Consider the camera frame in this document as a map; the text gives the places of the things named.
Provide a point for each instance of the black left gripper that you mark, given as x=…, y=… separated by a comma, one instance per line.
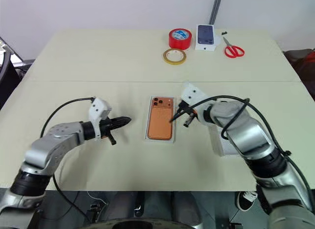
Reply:
x=107, y=126

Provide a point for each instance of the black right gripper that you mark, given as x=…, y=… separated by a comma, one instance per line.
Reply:
x=188, y=110

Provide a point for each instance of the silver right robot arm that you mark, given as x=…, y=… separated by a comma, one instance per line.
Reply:
x=256, y=135

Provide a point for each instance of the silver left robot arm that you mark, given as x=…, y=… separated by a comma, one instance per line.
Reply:
x=61, y=138

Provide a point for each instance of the white phone box base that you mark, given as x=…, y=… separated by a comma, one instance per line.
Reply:
x=161, y=141

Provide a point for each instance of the white phone box lid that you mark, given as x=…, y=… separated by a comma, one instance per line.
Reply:
x=226, y=149

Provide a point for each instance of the phone box with purple print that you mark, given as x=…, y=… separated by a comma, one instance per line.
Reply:
x=205, y=34

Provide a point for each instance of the orange smartphone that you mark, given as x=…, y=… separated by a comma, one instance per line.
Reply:
x=160, y=120

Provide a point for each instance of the yellow tape roll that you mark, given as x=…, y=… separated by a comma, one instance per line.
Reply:
x=174, y=63

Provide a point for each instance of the red tape roll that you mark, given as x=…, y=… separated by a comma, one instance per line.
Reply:
x=179, y=44

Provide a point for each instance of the black and white sneaker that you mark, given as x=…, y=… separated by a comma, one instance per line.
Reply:
x=246, y=200

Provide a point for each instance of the black office chair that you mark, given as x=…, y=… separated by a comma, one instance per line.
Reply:
x=9, y=76

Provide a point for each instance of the dark bag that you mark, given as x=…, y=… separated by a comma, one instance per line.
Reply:
x=301, y=64

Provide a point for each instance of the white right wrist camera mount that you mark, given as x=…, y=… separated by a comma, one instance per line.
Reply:
x=192, y=93

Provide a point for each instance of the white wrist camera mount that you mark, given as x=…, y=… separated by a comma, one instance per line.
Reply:
x=98, y=108
x=192, y=93

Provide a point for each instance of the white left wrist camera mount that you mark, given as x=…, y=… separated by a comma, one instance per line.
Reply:
x=98, y=108

